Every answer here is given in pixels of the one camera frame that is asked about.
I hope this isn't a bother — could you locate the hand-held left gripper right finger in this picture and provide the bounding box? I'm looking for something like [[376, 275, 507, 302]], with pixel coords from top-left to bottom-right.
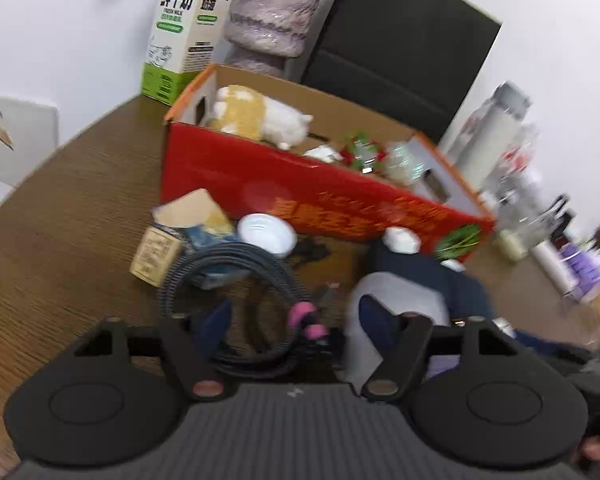
[[357, 294, 516, 403]]

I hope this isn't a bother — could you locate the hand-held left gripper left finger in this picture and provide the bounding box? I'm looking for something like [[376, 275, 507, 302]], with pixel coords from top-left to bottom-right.
[[72, 300, 236, 402]]

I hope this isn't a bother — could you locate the pale grey soft pouch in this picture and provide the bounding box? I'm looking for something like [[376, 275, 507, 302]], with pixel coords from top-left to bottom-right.
[[342, 272, 451, 386]]

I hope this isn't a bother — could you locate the navy fabric pouch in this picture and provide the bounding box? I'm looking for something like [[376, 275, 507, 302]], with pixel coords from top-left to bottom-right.
[[367, 237, 496, 331]]

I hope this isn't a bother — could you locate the black braided cable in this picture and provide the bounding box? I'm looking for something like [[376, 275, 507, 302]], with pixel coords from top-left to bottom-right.
[[155, 242, 341, 378]]

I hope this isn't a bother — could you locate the blue printed packet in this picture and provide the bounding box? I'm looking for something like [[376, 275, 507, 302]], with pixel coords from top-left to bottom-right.
[[182, 222, 251, 288]]

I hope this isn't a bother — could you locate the small kraft paper box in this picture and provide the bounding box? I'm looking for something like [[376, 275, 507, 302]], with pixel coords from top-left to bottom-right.
[[129, 225, 183, 288]]

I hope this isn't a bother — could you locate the white bowl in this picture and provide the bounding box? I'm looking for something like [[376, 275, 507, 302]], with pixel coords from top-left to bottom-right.
[[237, 213, 297, 256]]

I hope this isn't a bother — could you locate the tan cardboard packet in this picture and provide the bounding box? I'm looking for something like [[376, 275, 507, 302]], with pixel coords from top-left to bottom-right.
[[152, 188, 231, 233]]

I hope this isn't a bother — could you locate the red cardboard box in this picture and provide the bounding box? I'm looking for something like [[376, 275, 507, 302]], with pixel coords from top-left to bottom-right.
[[160, 64, 496, 263]]

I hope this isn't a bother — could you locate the wooden desktop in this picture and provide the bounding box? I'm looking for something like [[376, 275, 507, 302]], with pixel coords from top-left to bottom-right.
[[0, 95, 600, 480]]

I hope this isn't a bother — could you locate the purple tissue pack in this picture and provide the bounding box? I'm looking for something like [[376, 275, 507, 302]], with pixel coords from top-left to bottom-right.
[[562, 242, 600, 296]]

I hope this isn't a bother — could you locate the white power strip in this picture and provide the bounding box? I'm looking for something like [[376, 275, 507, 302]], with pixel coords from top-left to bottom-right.
[[530, 240, 581, 301]]

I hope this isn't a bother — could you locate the white candle in glass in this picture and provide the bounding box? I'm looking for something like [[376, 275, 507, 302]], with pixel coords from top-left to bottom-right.
[[497, 230, 528, 262]]

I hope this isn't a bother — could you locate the clear crinkled plastic packet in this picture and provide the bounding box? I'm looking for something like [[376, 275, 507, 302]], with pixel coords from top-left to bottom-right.
[[380, 142, 427, 186]]

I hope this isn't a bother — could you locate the red green wrapped packet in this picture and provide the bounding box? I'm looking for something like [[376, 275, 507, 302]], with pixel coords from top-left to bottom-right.
[[342, 132, 381, 171]]

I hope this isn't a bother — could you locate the black upright device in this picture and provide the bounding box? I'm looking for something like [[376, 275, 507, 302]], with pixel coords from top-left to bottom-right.
[[545, 195, 577, 246]]

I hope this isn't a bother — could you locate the white yellow plush toy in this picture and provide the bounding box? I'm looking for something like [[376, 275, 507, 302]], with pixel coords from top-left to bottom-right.
[[207, 85, 314, 151]]

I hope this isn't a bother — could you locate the clear water bottle red label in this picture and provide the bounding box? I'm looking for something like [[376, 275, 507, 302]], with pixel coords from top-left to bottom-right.
[[490, 125, 546, 211]]

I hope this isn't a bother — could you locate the white thermos bottle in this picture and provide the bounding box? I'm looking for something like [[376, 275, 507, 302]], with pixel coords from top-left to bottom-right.
[[452, 82, 533, 196]]

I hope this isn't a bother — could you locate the black paper bag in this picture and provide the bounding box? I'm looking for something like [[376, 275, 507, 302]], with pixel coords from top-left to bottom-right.
[[300, 0, 503, 143]]

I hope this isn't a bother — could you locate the green white milk carton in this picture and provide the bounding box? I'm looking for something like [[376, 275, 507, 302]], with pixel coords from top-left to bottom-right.
[[140, 0, 241, 106]]

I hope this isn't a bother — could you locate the pink marbled vase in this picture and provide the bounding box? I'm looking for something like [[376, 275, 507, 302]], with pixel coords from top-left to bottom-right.
[[223, 0, 327, 78]]

